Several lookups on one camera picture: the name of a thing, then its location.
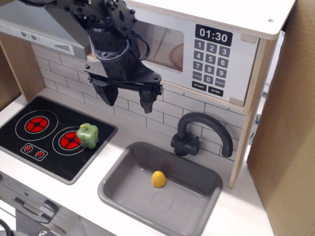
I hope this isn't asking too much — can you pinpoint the grey oven door handle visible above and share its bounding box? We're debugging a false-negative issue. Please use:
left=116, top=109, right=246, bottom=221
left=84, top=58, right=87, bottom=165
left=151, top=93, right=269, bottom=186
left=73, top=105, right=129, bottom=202
left=12, top=197, right=59, bottom=224

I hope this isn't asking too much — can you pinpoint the grey metal bracket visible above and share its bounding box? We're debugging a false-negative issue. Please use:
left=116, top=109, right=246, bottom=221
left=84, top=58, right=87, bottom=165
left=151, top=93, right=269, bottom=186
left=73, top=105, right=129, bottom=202
left=15, top=209, right=56, bottom=236

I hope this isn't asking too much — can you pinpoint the black braided cable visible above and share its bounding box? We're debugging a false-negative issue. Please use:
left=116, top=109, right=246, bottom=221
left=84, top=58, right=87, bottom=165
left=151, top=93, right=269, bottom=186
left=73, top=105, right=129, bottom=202
left=0, top=218, right=13, bottom=236

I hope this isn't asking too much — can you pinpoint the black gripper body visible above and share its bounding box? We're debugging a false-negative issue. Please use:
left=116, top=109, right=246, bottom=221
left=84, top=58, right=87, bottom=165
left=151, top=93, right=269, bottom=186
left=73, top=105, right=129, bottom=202
left=83, top=40, right=163, bottom=95

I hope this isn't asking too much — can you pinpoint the white toy microwave door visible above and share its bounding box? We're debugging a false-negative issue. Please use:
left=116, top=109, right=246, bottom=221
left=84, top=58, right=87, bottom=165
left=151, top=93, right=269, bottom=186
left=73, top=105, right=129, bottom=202
left=125, top=0, right=259, bottom=107

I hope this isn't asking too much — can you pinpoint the black toy stovetop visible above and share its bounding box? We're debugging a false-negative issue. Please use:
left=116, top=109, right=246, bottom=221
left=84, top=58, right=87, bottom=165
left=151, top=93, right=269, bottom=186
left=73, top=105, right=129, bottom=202
left=0, top=96, right=118, bottom=185

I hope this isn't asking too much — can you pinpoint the green toy bell pepper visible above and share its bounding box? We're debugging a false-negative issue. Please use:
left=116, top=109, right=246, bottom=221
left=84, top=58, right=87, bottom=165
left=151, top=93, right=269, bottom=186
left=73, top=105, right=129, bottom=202
left=76, top=123, right=99, bottom=149

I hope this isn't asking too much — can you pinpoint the grey toy range hood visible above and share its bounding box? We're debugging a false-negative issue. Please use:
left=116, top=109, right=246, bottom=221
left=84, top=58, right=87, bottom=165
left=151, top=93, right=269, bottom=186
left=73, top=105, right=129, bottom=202
left=0, top=0, right=92, bottom=60

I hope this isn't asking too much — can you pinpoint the white wooden microwave cabinet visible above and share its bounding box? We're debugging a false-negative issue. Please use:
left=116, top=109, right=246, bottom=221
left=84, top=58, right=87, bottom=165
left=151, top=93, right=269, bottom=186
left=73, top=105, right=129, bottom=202
left=112, top=0, right=295, bottom=187

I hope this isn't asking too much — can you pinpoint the grey toy oven front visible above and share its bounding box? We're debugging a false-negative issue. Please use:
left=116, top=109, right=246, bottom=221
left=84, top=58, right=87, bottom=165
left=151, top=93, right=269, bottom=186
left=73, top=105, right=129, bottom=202
left=0, top=172, right=113, bottom=236

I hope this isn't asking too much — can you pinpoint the brown cardboard box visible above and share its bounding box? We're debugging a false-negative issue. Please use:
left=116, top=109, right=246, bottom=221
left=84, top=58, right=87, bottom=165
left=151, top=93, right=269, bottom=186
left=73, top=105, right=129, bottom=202
left=247, top=0, right=315, bottom=236

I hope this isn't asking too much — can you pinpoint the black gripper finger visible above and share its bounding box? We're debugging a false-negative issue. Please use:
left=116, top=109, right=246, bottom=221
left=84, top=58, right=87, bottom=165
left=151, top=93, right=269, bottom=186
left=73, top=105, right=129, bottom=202
left=92, top=80, right=118, bottom=106
left=139, top=90, right=158, bottom=114

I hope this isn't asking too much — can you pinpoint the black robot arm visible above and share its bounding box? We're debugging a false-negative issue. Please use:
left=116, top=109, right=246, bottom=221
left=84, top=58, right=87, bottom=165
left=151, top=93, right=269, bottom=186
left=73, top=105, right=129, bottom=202
left=23, top=0, right=163, bottom=114

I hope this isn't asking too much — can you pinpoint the grey toy sink basin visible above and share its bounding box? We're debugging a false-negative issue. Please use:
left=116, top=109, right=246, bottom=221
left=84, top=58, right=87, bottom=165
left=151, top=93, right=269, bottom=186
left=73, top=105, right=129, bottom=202
left=97, top=142, right=222, bottom=236

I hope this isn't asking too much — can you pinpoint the yellow toy corn piece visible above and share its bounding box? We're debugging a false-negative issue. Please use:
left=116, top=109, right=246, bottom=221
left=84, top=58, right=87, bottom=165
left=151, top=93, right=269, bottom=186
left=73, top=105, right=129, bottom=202
left=151, top=171, right=167, bottom=188

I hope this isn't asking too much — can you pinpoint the dark grey toy faucet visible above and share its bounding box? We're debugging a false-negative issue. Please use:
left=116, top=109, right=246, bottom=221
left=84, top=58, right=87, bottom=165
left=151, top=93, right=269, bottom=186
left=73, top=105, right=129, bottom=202
left=171, top=112, right=233, bottom=158

